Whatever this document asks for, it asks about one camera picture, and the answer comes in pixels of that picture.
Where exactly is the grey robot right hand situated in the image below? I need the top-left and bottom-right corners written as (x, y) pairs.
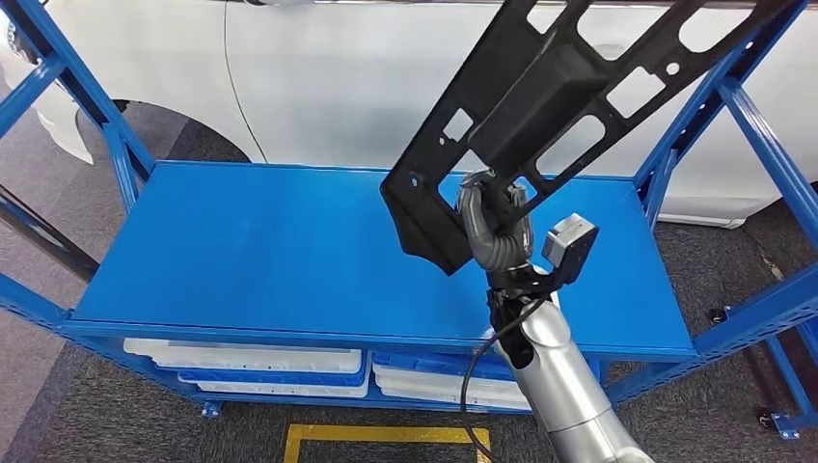
top-left (455, 169), bottom-right (535, 273)

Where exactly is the black plastic bracket panel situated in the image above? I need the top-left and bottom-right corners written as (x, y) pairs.
top-left (380, 0), bottom-right (794, 277)

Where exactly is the blue metal shelf rack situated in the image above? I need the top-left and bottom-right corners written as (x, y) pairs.
top-left (0, 0), bottom-right (818, 442)

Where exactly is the white plastic tray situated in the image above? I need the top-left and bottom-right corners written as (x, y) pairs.
top-left (372, 364), bottom-right (532, 412)
top-left (123, 338), bottom-right (363, 375)
top-left (178, 373), bottom-right (372, 398)

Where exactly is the white car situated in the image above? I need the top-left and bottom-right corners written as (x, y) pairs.
top-left (0, 0), bottom-right (818, 230)

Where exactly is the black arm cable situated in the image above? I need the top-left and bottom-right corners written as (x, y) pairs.
top-left (459, 300), bottom-right (551, 463)

